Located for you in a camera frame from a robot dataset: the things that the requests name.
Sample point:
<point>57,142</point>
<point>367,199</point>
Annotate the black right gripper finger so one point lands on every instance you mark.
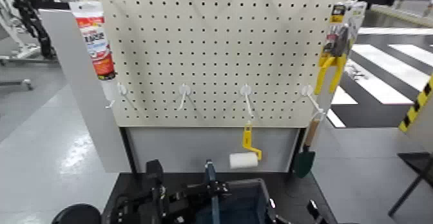
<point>314,210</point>

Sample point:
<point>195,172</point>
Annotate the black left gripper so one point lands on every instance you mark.
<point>182,201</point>

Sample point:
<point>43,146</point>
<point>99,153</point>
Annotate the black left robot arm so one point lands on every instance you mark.
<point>128,208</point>

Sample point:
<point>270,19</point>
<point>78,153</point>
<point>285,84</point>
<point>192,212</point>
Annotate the dark blue plastic crate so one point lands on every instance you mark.
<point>247,201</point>

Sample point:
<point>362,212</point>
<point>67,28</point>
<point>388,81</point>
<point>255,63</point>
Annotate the grey back panel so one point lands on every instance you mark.
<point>176,147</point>

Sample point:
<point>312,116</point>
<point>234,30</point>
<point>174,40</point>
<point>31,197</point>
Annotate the white pegboard hook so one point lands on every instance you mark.
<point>121,89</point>
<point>307,90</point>
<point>246,90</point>
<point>184,90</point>

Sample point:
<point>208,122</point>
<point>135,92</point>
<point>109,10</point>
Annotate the grey side panel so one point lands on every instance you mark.
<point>84,110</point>

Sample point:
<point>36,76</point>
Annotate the black metal stand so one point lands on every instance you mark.
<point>419,162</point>

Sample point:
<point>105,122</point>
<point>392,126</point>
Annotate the cream perforated pegboard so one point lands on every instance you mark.
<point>209,42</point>

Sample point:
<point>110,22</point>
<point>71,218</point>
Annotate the yellow black striped barrier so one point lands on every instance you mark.
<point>417,107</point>

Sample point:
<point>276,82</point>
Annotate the red white sealant tube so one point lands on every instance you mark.
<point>96,42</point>

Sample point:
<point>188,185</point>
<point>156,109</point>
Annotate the black frame post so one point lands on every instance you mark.
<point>295,151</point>
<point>128,151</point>

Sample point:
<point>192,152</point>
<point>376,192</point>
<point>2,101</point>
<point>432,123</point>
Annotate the white metal frame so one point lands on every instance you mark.
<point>20,51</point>

